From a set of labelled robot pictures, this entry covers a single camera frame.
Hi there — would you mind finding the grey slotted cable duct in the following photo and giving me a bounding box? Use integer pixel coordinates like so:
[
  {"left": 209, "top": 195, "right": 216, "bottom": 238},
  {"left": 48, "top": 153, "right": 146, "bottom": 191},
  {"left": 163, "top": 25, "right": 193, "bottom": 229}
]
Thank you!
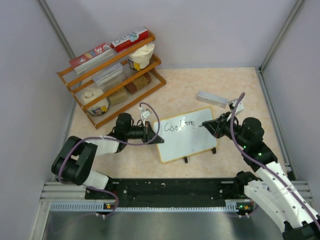
[{"left": 50, "top": 199, "right": 253, "bottom": 213}]

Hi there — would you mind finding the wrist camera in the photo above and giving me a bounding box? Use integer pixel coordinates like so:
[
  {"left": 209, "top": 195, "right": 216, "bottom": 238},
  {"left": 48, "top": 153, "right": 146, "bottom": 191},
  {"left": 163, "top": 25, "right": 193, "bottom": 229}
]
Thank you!
[
  {"left": 227, "top": 98, "right": 245, "bottom": 117},
  {"left": 138, "top": 106, "right": 152, "bottom": 126}
]

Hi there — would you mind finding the aluminium frame rail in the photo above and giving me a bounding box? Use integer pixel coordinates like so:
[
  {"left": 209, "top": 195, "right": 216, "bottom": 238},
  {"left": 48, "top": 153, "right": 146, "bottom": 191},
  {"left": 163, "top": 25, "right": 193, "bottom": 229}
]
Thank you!
[{"left": 41, "top": 181, "right": 91, "bottom": 203}]

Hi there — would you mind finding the white bag upper container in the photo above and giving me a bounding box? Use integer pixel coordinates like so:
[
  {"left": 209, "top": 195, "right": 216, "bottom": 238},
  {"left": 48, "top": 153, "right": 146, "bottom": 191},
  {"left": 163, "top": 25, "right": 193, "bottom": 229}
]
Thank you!
[{"left": 127, "top": 43, "right": 155, "bottom": 71}]

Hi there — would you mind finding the white bag container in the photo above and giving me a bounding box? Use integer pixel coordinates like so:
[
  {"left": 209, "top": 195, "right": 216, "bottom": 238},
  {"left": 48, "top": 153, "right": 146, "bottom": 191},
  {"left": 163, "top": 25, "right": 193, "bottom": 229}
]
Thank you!
[
  {"left": 79, "top": 87, "right": 111, "bottom": 117},
  {"left": 127, "top": 43, "right": 155, "bottom": 71}
]

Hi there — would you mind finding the grey whiteboard eraser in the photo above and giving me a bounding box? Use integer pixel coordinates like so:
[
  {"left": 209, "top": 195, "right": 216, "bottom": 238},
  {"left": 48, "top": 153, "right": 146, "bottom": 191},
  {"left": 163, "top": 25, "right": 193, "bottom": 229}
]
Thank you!
[{"left": 195, "top": 90, "right": 228, "bottom": 109}]

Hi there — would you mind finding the black whiteboard foot right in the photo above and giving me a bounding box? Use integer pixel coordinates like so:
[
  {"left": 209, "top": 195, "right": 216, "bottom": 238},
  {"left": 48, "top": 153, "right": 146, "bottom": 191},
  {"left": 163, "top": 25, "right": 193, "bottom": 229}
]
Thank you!
[{"left": 211, "top": 147, "right": 217, "bottom": 154}]

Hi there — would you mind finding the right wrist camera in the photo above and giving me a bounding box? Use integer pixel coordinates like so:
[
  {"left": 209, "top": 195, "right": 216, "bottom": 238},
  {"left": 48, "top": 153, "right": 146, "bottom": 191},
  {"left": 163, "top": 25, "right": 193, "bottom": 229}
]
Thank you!
[{"left": 227, "top": 98, "right": 245, "bottom": 117}]

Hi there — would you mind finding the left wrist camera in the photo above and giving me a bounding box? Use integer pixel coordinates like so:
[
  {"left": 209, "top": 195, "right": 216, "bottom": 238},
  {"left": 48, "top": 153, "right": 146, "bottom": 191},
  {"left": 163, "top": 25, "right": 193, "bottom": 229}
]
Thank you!
[{"left": 138, "top": 106, "right": 152, "bottom": 126}]

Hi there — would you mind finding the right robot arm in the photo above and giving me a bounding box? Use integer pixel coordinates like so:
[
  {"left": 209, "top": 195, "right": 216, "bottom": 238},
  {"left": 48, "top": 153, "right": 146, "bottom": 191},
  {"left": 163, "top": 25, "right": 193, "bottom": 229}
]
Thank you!
[{"left": 201, "top": 112, "right": 320, "bottom": 240}]

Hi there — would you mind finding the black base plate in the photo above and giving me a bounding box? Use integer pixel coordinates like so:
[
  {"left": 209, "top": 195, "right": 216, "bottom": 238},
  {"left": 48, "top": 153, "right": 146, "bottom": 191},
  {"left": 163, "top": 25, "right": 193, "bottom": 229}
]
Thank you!
[{"left": 84, "top": 177, "right": 271, "bottom": 208}]

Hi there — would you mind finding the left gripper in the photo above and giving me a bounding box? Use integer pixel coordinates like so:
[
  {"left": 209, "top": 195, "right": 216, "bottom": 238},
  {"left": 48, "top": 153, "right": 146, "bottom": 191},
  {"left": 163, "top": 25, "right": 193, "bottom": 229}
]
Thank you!
[{"left": 125, "top": 120, "right": 164, "bottom": 145}]

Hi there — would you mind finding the white whiteboard yellow frame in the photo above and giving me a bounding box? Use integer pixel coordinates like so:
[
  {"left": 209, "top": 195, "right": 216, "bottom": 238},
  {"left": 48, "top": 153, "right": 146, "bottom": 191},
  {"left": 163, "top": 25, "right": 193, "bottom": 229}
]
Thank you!
[{"left": 155, "top": 107, "right": 217, "bottom": 163}]

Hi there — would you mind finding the red foil wrap box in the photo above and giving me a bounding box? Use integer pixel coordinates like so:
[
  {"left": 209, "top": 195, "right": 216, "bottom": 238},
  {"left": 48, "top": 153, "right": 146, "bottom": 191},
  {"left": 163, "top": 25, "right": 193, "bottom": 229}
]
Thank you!
[{"left": 69, "top": 42, "right": 114, "bottom": 75}]

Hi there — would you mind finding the red white long box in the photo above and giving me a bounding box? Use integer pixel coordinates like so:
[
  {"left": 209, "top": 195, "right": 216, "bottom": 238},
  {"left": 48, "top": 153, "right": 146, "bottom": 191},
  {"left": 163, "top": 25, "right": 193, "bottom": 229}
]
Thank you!
[{"left": 110, "top": 27, "right": 149, "bottom": 53}]

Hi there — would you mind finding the white bag lower container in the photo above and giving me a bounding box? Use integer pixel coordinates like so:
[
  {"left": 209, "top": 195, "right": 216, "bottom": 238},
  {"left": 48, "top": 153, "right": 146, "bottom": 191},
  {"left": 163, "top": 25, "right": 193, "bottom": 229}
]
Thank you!
[{"left": 79, "top": 87, "right": 111, "bottom": 117}]

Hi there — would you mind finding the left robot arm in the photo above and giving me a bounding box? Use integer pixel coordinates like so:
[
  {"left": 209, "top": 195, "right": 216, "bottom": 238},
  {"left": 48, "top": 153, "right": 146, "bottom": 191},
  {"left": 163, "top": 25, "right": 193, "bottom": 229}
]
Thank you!
[{"left": 51, "top": 112, "right": 165, "bottom": 199}]

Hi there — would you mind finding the brown sponge block right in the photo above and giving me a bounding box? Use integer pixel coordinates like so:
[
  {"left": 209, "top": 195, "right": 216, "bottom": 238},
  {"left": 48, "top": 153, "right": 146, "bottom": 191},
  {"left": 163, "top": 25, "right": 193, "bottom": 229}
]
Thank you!
[{"left": 124, "top": 73, "right": 152, "bottom": 94}]

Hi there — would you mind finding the clear plastic box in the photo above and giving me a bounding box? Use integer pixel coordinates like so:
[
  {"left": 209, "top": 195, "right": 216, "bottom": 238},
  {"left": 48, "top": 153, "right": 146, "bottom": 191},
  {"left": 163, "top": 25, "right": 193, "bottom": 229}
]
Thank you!
[{"left": 92, "top": 63, "right": 126, "bottom": 90}]

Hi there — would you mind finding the tan sponge block left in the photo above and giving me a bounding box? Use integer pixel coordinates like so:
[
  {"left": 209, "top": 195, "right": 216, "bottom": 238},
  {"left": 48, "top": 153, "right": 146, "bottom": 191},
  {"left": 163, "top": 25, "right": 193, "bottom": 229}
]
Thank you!
[{"left": 108, "top": 87, "right": 128, "bottom": 106}]

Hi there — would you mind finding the orange wooden shelf rack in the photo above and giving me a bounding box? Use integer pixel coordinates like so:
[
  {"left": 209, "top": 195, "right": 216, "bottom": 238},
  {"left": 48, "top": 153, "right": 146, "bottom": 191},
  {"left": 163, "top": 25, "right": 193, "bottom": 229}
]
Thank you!
[{"left": 57, "top": 28, "right": 166, "bottom": 129}]

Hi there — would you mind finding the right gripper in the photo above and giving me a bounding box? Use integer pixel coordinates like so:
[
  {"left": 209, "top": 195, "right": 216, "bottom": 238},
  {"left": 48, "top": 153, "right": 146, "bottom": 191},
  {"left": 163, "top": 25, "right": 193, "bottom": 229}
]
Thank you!
[{"left": 203, "top": 111, "right": 249, "bottom": 149}]

